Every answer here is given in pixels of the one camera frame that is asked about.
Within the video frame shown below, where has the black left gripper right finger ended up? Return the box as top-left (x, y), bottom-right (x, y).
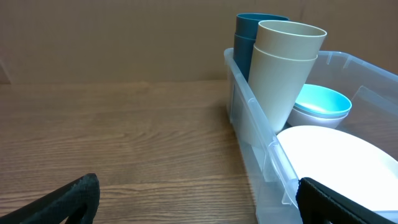
top-left (295, 177), bottom-right (394, 224)

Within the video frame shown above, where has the cream plastic cup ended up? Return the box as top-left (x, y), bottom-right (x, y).
top-left (255, 20), bottom-right (327, 60)
top-left (248, 46), bottom-right (316, 133)

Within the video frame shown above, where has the light blue bowl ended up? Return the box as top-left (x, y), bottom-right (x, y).
top-left (294, 84), bottom-right (353, 116)

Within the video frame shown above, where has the blue plastic cup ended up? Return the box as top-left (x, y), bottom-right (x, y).
top-left (235, 13), bottom-right (289, 39)
top-left (233, 34), bottom-right (256, 81)

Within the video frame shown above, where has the grey green bowl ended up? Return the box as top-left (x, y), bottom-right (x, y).
top-left (287, 107), bottom-right (348, 129)

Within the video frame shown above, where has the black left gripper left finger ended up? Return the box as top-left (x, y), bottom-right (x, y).
top-left (1, 173), bottom-right (100, 224)

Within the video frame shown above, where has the pink plate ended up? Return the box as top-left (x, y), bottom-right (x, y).
top-left (277, 126), bottom-right (397, 212)

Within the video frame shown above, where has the clear plastic storage bin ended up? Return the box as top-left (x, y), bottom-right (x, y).
top-left (224, 48), bottom-right (397, 223)

